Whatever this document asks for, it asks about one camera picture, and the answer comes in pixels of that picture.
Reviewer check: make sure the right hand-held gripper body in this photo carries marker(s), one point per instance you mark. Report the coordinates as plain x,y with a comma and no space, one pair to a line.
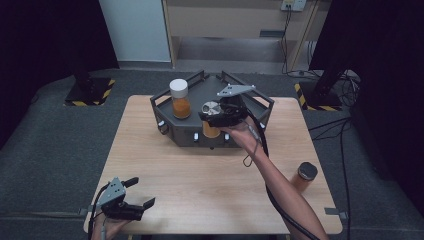
235,113

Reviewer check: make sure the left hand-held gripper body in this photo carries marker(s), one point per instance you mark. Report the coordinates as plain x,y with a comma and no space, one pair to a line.
111,195

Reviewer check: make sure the silver-lid spice jar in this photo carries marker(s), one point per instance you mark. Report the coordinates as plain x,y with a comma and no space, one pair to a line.
210,130

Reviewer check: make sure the black corner shelf rack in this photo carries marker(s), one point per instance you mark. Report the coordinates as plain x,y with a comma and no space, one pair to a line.
200,90

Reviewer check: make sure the white-lid spice jar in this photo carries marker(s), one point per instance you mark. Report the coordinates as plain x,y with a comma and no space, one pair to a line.
180,100

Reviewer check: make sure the black-lid spice jar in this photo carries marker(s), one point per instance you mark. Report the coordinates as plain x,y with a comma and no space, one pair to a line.
307,171

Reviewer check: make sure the person's right hand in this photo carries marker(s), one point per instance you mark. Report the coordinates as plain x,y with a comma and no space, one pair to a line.
245,136

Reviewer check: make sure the person's left hand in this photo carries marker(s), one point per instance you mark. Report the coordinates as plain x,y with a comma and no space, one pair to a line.
106,228

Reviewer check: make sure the grey tape piece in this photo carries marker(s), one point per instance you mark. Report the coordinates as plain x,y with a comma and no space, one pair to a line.
85,211
333,211

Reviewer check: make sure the wooden cabinet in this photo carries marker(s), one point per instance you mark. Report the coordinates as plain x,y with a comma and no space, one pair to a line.
230,20

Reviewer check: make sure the black stand with striped base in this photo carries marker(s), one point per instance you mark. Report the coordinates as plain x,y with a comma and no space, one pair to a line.
320,96
88,91

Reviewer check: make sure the white panel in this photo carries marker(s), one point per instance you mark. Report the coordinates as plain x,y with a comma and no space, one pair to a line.
136,30

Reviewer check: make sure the black curtain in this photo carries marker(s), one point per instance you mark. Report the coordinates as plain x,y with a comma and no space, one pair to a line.
386,66
43,40

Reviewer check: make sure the white wall power outlet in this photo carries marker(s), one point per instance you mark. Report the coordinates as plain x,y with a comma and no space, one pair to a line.
293,4

